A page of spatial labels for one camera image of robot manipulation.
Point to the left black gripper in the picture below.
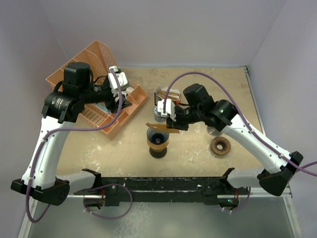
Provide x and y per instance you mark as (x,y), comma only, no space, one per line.
(112,104)

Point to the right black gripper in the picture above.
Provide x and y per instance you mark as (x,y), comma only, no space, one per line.
(177,124)

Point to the brown paper coffee filter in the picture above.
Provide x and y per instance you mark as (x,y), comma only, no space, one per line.
(162,128)

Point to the blue glass dripper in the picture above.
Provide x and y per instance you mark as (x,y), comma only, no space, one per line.
(157,138)

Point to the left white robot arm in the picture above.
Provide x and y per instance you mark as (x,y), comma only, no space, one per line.
(59,115)

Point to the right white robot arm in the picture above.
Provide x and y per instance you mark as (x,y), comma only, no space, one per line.
(278,164)

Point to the orange coffee filter box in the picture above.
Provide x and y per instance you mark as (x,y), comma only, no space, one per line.
(161,92)

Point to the clear glass carafe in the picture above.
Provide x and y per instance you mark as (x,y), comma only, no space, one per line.
(213,131)

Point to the small blue white jar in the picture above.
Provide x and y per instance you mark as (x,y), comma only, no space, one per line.
(157,116)

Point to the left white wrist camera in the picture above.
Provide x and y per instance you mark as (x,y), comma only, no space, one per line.
(119,80)

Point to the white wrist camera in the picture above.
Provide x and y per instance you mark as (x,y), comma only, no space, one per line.
(166,109)
(119,80)

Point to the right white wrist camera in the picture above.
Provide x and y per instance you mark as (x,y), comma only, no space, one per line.
(166,109)

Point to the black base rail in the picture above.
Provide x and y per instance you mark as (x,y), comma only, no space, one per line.
(206,190)

